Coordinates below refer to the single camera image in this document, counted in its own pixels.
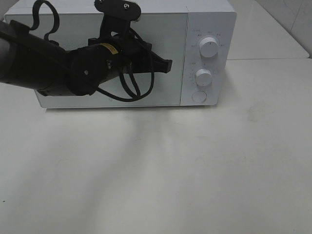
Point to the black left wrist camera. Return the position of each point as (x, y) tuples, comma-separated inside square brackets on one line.
[(121, 9)]

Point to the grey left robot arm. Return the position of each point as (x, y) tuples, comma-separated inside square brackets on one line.
[(42, 65)]

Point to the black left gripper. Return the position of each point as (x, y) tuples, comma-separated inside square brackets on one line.
[(130, 47)]

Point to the white microwave oven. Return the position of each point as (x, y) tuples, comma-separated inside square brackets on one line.
[(195, 34)]

